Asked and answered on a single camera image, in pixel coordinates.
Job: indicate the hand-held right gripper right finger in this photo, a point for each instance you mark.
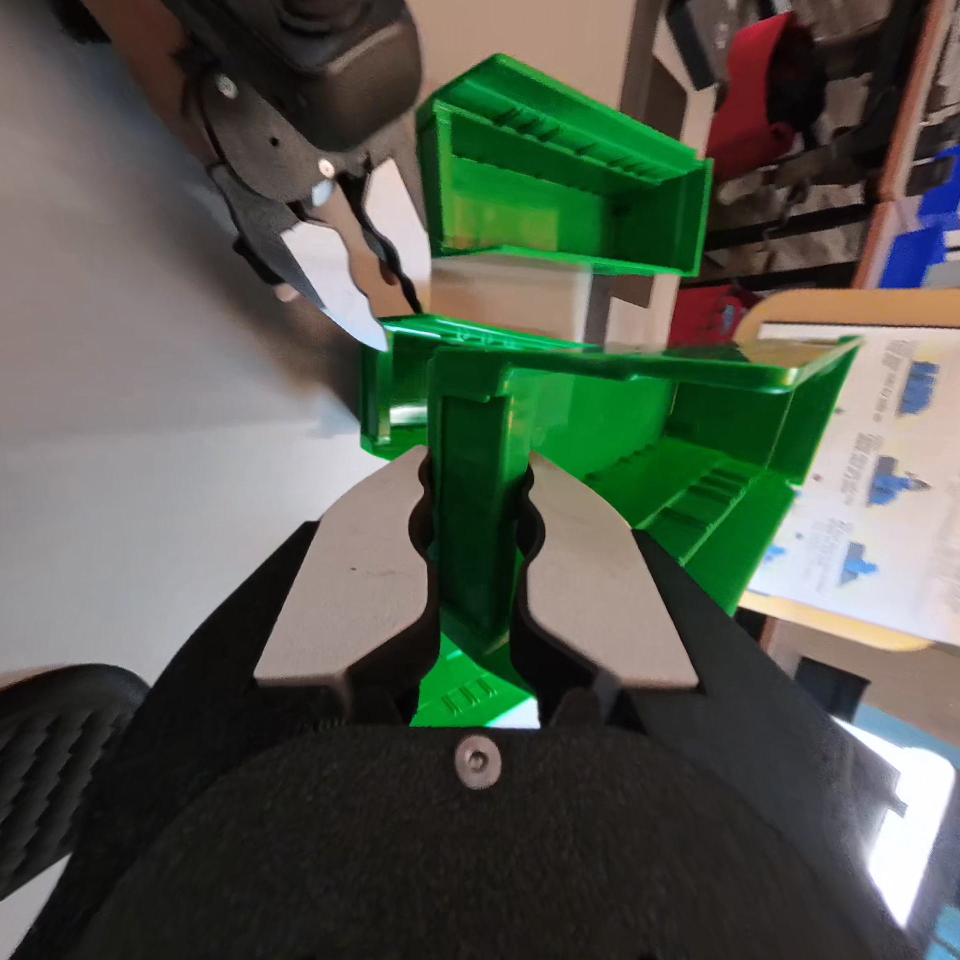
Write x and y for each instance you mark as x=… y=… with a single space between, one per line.
x=607 y=600

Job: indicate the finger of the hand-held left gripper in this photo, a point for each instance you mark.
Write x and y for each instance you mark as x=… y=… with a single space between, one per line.
x=330 y=270
x=379 y=244

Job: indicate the red bag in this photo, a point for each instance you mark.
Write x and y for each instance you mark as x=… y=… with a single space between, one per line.
x=750 y=127
x=712 y=319

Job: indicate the black chair armrest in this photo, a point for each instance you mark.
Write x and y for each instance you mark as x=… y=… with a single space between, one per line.
x=52 y=765

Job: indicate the person's left hand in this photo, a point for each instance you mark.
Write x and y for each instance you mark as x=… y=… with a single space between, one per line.
x=142 y=37

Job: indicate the blue storage bin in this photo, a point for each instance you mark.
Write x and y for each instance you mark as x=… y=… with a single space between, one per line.
x=922 y=255

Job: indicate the instruction sheet on clipboard stand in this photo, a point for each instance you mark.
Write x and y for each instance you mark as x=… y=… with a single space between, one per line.
x=795 y=304

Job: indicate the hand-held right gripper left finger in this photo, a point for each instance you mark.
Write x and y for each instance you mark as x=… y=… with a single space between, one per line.
x=352 y=585

